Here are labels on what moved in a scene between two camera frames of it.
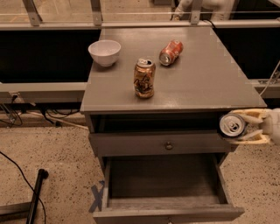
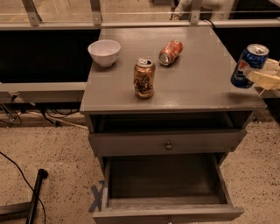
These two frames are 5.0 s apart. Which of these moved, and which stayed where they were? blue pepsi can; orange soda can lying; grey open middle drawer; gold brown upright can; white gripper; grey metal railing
Moved: blue pepsi can; white gripper
Stayed: gold brown upright can; grey metal railing; orange soda can lying; grey open middle drawer
